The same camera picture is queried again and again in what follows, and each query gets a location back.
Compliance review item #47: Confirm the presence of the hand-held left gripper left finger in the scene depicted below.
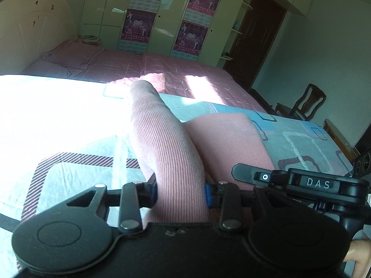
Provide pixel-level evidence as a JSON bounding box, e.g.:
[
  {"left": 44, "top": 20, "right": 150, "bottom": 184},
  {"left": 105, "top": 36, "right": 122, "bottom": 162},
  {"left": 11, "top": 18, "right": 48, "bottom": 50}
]
[{"left": 65, "top": 173, "right": 158, "bottom": 233}]

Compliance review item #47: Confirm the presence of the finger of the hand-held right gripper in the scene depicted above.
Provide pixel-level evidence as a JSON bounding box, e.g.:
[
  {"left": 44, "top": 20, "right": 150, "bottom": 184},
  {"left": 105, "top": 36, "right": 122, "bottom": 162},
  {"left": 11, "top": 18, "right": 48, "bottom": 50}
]
[{"left": 231, "top": 164, "right": 277, "bottom": 192}]

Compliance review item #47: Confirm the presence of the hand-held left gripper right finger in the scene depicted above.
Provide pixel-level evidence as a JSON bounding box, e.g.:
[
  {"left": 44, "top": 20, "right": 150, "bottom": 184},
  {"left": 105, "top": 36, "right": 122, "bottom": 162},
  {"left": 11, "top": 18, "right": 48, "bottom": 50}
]
[{"left": 204, "top": 181, "right": 290, "bottom": 231}]

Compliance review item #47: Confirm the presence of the pink knit sweater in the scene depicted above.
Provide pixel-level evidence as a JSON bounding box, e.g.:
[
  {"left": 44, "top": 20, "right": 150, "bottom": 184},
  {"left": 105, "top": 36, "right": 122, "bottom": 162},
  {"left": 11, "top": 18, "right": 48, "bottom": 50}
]
[{"left": 128, "top": 79, "right": 276, "bottom": 223}]

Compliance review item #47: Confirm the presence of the person's right hand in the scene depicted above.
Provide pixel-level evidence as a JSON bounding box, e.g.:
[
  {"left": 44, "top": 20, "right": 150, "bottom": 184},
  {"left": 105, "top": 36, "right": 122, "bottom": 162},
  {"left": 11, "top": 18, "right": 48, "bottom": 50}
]
[{"left": 349, "top": 238, "right": 371, "bottom": 278}]

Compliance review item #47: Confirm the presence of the black speaker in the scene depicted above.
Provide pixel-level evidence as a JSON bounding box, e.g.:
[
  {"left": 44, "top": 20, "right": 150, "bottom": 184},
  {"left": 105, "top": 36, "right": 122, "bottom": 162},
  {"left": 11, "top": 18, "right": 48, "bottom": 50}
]
[{"left": 352, "top": 137, "right": 371, "bottom": 178}]

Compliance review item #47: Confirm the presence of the wooden bed footboard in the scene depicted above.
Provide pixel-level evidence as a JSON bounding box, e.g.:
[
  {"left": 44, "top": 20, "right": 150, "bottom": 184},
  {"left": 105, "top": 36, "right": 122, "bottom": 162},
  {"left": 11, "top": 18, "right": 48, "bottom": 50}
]
[{"left": 323, "top": 118, "right": 360, "bottom": 163}]

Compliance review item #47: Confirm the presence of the dark wooden chair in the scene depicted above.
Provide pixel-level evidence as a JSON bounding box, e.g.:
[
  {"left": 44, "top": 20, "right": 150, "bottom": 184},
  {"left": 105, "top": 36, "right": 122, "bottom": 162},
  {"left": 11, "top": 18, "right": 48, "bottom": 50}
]
[{"left": 275, "top": 83, "right": 327, "bottom": 121}]

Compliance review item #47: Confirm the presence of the teal patterned bed sheet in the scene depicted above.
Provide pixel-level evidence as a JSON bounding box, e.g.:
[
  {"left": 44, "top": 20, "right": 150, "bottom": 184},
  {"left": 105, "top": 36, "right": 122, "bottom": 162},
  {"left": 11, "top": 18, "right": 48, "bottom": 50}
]
[{"left": 0, "top": 75, "right": 355, "bottom": 270}]

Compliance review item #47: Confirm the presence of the pink checked bed sheet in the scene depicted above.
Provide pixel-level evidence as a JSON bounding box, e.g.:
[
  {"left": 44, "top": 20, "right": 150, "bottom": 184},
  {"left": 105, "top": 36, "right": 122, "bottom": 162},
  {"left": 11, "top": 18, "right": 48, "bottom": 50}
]
[{"left": 22, "top": 39, "right": 271, "bottom": 113}]

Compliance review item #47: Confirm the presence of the dark brown door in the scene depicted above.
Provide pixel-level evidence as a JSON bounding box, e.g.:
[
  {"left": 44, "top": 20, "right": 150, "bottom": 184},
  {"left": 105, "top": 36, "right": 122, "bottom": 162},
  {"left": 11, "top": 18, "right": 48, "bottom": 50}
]
[{"left": 223, "top": 0, "right": 288, "bottom": 91}]

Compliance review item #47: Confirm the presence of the white corner shelf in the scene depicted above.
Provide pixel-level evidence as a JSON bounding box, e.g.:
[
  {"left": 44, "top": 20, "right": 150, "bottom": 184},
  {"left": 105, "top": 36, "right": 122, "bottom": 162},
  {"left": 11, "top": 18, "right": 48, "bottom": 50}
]
[{"left": 219, "top": 0, "right": 253, "bottom": 62}]

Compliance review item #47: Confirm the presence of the pink pillow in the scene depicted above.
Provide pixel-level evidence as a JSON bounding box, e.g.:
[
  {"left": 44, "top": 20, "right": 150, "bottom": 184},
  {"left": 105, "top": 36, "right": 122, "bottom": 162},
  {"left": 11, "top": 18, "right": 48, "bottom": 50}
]
[{"left": 42, "top": 40, "right": 107, "bottom": 69}]

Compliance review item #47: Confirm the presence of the stack of books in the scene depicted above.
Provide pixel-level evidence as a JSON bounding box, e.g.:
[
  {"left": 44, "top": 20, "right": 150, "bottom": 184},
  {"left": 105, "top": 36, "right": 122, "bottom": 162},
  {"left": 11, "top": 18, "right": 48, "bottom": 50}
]
[{"left": 76, "top": 34, "right": 102, "bottom": 47}]

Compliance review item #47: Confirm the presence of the pale green wardrobe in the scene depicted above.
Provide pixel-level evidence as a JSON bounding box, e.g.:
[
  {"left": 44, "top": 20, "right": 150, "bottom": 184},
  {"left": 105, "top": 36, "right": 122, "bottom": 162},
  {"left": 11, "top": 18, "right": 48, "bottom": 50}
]
[{"left": 80, "top": 0, "right": 317, "bottom": 68}]

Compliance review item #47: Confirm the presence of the cream wooden headboard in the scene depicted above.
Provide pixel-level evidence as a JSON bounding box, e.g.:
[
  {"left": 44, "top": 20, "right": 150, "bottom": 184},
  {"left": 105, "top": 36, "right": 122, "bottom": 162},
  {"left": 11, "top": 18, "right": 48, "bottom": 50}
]
[{"left": 0, "top": 0, "right": 79, "bottom": 76}]

